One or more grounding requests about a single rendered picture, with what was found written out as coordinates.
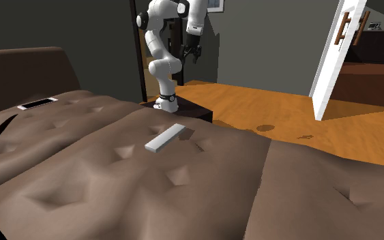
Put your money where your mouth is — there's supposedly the brown tufted sofa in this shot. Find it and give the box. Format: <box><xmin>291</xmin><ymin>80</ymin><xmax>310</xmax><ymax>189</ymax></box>
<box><xmin>0</xmin><ymin>46</ymin><xmax>384</xmax><ymax>240</ymax></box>

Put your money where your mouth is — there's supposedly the dark wooden cabinet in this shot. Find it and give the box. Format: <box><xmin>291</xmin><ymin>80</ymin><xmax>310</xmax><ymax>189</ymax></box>
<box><xmin>329</xmin><ymin>21</ymin><xmax>384</xmax><ymax>110</ymax></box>

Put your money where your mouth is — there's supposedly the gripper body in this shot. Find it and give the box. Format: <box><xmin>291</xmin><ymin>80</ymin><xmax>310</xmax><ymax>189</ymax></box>
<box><xmin>179</xmin><ymin>33</ymin><xmax>203</xmax><ymax>59</ymax></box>

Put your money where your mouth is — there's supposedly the white door with wooden handles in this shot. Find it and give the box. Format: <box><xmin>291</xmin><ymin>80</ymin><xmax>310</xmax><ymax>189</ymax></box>
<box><xmin>308</xmin><ymin>0</ymin><xmax>371</xmax><ymax>121</ymax></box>

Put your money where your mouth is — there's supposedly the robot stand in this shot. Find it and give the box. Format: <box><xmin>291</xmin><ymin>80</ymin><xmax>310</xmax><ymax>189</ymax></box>
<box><xmin>139</xmin><ymin>95</ymin><xmax>213</xmax><ymax>124</ymax></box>

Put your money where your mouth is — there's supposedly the dark wooden doorway frame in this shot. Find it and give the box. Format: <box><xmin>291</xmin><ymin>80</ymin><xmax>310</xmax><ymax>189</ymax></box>
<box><xmin>129</xmin><ymin>0</ymin><xmax>185</xmax><ymax>103</ymax></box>

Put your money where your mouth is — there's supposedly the framed wall picture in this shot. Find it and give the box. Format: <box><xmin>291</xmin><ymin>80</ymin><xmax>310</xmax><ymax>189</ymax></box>
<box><xmin>207</xmin><ymin>0</ymin><xmax>225</xmax><ymax>14</ymax></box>

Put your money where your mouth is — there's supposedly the white-framed black phone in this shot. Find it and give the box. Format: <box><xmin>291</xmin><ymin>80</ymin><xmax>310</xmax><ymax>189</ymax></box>
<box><xmin>16</xmin><ymin>97</ymin><xmax>59</xmax><ymax>111</ymax></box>

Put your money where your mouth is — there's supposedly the grey flat remote control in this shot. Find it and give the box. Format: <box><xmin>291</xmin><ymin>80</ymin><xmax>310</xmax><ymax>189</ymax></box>
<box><xmin>144</xmin><ymin>123</ymin><xmax>187</xmax><ymax>154</ymax></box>

